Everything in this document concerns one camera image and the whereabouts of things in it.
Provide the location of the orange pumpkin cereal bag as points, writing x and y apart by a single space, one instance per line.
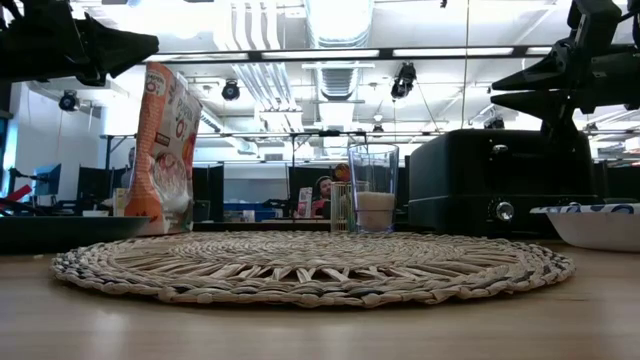
160 165

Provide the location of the clear glass tumbler with milk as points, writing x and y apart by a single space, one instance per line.
374 200

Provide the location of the computer monitor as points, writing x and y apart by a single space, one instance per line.
48 180

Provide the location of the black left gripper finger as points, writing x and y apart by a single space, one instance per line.
120 47

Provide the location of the dark blue plate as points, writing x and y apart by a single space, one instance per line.
65 232

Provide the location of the black ceiling spotlight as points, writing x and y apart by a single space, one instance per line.
230 91
403 80
69 101

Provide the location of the black overhead frame bar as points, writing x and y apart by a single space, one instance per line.
320 53

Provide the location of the blue patterned paper bowl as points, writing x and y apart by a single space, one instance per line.
595 230

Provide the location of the black table edge rail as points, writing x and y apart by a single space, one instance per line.
260 226

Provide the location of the orange round ornament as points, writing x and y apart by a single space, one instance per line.
342 172

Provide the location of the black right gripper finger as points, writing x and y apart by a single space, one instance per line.
535 75
535 105

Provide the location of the black toaster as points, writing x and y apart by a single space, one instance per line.
480 185

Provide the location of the silver ceiling air duct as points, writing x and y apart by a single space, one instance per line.
339 22

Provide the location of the round woven straw placemat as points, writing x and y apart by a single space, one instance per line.
310 270

